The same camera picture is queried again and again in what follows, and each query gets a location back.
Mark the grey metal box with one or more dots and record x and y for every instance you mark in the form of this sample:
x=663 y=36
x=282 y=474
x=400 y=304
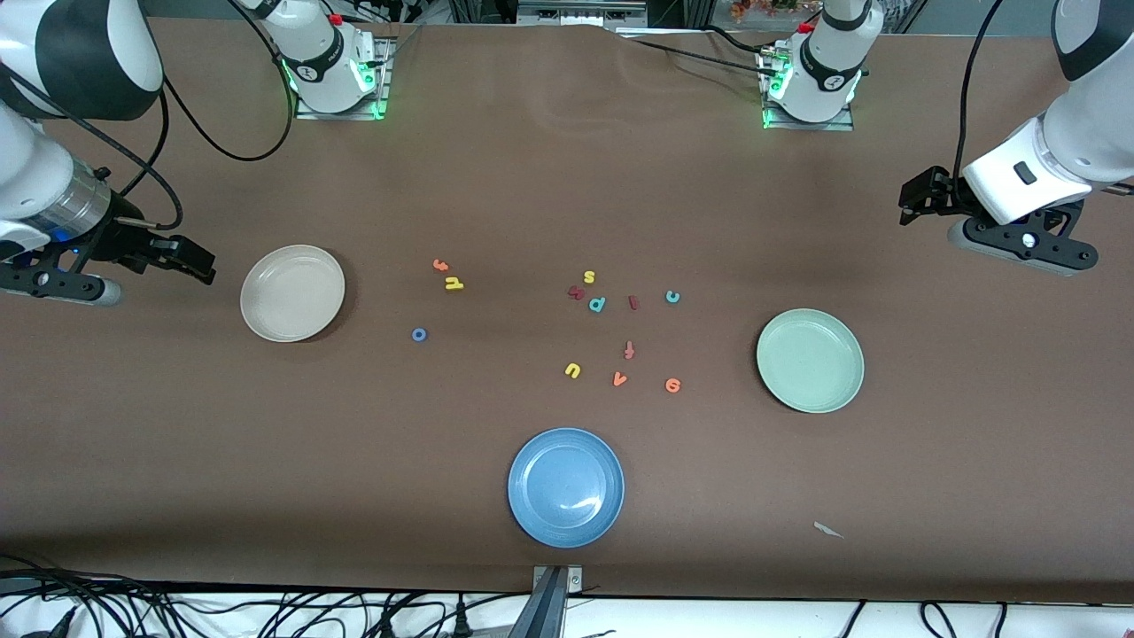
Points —
x=576 y=13

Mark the black power plug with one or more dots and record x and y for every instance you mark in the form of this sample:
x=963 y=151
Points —
x=387 y=625
x=461 y=622

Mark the brown beige plate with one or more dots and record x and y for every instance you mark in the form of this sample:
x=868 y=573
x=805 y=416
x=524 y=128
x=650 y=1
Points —
x=292 y=297

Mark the blue plate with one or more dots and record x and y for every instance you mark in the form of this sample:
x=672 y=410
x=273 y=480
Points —
x=565 y=487

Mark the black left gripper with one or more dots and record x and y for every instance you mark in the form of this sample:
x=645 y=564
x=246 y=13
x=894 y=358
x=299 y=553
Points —
x=944 y=193

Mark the brown table cover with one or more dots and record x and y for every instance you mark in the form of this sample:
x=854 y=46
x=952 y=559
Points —
x=567 y=177

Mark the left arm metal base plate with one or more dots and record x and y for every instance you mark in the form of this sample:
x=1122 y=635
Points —
x=837 y=126

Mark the pale green plate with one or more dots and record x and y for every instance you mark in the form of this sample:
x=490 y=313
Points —
x=811 y=361

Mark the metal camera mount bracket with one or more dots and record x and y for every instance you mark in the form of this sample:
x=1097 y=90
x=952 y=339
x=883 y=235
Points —
x=551 y=611

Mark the orange flower decoration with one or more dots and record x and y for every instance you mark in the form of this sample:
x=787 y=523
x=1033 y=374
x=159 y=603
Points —
x=762 y=7

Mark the white paper scrap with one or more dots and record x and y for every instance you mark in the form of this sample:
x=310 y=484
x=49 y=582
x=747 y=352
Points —
x=827 y=529

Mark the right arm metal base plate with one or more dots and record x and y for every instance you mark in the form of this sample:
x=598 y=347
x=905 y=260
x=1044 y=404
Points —
x=381 y=80

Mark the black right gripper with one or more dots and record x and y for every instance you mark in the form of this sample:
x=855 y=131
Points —
x=125 y=244

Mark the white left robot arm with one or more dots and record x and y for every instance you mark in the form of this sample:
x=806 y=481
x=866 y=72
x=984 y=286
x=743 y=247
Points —
x=828 y=62

